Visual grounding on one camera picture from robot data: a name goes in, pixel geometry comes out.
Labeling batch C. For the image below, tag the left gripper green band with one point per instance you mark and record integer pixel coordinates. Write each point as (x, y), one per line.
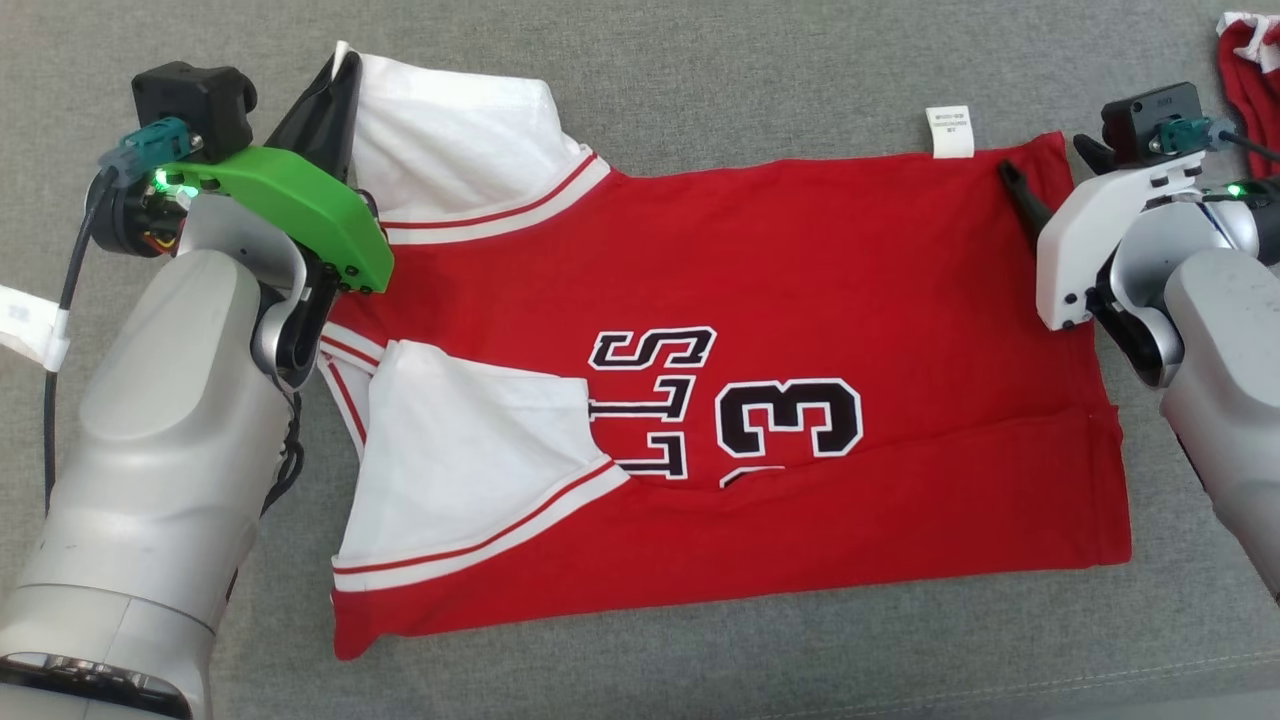
(300, 205)

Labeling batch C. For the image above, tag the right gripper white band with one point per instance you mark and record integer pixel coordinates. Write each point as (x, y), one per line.
(1075, 250)

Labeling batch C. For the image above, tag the red white number jersey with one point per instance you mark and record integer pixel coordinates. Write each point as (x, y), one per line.
(800, 260)

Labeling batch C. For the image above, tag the red shorts white stripe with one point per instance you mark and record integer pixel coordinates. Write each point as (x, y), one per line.
(1255, 80)

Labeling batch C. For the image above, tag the grey fabric sofa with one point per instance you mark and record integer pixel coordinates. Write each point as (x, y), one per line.
(700, 680)

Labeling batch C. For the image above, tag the left black wrist camera box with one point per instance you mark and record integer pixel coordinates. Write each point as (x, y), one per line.
(195, 100)

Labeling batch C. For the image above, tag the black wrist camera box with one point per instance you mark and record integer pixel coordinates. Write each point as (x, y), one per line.
(195, 100)
(1140, 115)

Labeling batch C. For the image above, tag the right black wrist camera box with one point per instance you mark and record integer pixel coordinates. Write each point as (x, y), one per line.
(1140, 115)

